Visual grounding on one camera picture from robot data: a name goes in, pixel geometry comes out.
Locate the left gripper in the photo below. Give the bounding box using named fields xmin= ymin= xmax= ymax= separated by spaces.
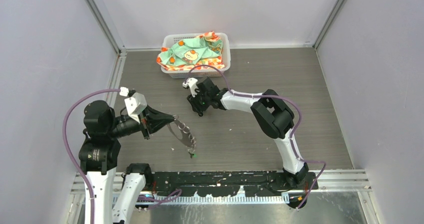
xmin=108 ymin=102 xmax=175 ymax=137

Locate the large metal keyring holder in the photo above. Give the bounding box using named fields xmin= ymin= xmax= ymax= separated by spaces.
xmin=167 ymin=115 xmax=197 ymax=154

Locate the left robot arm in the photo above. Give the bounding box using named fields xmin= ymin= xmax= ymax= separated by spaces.
xmin=78 ymin=100 xmax=175 ymax=223

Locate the green orange patterned cloth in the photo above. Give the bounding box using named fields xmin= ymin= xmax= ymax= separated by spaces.
xmin=156 ymin=32 xmax=225 ymax=71

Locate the white plastic basket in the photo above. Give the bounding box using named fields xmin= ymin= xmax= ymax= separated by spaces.
xmin=161 ymin=33 xmax=231 ymax=79

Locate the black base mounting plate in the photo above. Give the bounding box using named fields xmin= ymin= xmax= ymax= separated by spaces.
xmin=143 ymin=170 xmax=316 ymax=197

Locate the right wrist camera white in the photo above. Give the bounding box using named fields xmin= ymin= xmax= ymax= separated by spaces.
xmin=182 ymin=78 xmax=199 ymax=97

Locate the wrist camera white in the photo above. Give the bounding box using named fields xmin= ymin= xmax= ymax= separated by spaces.
xmin=182 ymin=78 xmax=199 ymax=97
xmin=124 ymin=93 xmax=147 ymax=124

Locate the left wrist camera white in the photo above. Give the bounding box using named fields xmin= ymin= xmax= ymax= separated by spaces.
xmin=124 ymin=93 xmax=147 ymax=124

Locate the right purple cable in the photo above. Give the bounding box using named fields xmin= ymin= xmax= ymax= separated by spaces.
xmin=185 ymin=65 xmax=327 ymax=211

